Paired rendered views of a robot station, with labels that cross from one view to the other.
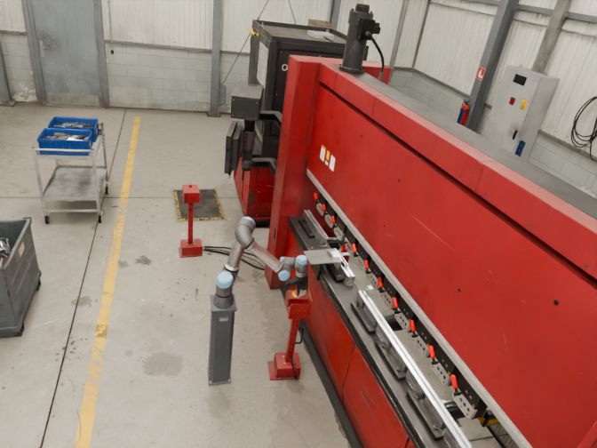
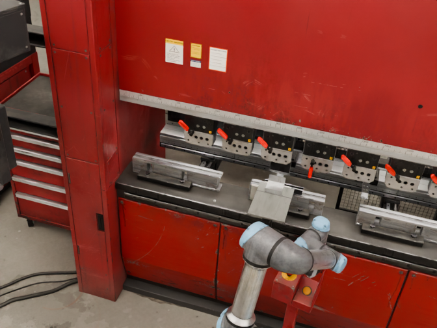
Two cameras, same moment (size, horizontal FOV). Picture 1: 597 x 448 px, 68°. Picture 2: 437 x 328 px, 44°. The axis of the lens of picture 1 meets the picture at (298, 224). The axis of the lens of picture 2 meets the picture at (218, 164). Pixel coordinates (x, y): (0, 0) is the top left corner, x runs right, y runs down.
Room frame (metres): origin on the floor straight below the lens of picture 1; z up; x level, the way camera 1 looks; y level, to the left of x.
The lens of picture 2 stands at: (1.93, 1.59, 2.72)
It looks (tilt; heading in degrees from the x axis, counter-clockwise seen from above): 36 degrees down; 307
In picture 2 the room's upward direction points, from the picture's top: 4 degrees clockwise
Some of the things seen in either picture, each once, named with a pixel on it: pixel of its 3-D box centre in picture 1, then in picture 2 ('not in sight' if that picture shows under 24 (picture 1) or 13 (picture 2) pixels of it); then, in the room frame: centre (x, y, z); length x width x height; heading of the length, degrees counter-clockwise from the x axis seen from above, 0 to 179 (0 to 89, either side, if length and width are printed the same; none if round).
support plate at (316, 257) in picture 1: (322, 256); (271, 201); (2.96, -0.23, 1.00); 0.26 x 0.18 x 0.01; 113
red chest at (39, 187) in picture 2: not in sight; (61, 161); (4.53, -0.11, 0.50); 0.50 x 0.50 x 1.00; 23
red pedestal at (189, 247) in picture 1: (190, 220); not in sight; (4.16, 1.17, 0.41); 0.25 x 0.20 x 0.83; 113
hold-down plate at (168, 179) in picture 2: (306, 228); (164, 180); (3.54, -0.08, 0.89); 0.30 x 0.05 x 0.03; 23
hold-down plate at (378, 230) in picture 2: (362, 316); (391, 234); (2.43, -0.54, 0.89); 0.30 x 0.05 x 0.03; 23
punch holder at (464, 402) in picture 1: (471, 396); not in sight; (1.56, -0.97, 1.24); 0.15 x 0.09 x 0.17; 23
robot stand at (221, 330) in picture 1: (220, 340); not in sight; (2.51, 0.46, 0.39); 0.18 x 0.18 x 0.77; 18
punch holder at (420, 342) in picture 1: (427, 337); not in sight; (1.93, -0.81, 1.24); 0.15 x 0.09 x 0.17; 23
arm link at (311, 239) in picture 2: (287, 263); (309, 245); (2.60, 0.04, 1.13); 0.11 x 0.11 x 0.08; 87
